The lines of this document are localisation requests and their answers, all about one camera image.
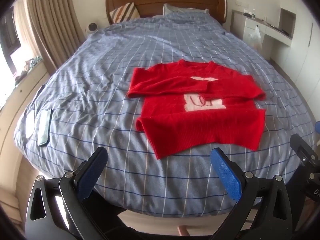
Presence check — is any light blue pillow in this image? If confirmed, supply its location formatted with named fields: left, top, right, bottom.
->
left=163, top=4, right=210, bottom=17

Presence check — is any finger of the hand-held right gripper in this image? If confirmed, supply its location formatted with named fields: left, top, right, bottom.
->
left=289, top=121, right=320, bottom=167

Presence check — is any red knit sweater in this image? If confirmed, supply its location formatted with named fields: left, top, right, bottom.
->
left=127, top=59, right=266, bottom=160

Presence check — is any white sheet of paper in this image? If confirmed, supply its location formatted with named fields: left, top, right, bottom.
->
left=25, top=110, right=42, bottom=139

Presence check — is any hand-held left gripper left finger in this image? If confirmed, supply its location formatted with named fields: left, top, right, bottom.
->
left=25, top=147, right=109, bottom=240

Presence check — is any white plastic bag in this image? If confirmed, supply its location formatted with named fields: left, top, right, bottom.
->
left=250, top=25, right=263, bottom=49

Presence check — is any striped cushion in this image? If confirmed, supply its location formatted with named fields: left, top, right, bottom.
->
left=109, top=2, right=140, bottom=24

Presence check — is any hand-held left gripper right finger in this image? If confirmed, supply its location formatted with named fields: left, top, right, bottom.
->
left=209, top=147, right=293, bottom=240

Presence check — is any white built-in desk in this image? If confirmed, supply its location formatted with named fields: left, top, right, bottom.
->
left=231, top=7, right=297, bottom=48

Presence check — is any blue plaid duvet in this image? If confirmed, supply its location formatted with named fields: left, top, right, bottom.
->
left=14, top=12, right=318, bottom=218

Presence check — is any beige curtain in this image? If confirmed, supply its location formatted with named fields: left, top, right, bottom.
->
left=14, top=0, right=87, bottom=74

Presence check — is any smartphone in dark case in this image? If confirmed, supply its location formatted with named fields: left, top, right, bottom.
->
left=37, top=109, right=52, bottom=147

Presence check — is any pile of cloth on windowsill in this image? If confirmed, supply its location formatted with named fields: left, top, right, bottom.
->
left=14, top=56, right=42, bottom=81

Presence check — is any window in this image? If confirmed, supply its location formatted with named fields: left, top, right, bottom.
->
left=0, top=7, right=23, bottom=77

